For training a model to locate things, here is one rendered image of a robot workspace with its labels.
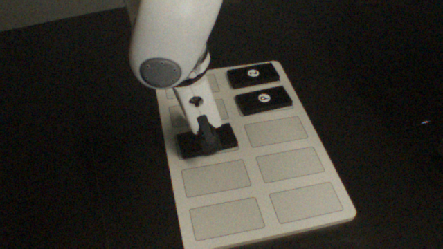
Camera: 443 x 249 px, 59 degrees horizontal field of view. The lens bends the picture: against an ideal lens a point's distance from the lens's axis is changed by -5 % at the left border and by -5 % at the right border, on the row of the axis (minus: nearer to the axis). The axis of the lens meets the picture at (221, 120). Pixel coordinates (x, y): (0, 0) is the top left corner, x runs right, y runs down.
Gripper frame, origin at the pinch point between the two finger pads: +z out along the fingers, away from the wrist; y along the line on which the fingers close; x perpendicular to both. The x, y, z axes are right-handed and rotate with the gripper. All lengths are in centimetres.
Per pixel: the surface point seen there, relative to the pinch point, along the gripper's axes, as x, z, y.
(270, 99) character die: -13.7, 4.3, 5.9
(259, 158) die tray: -7.0, 4.0, -6.0
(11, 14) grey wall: 75, 44, 168
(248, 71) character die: -12.7, 4.1, 15.1
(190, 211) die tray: 6.7, 1.2, -12.8
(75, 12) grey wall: 43, 57, 169
